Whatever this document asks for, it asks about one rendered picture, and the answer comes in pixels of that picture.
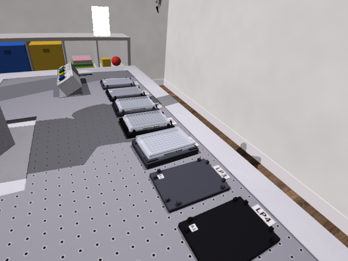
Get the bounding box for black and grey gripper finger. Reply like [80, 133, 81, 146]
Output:
[156, 0, 161, 13]

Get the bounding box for grey operator panel with coloured keys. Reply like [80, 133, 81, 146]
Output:
[57, 62, 92, 98]

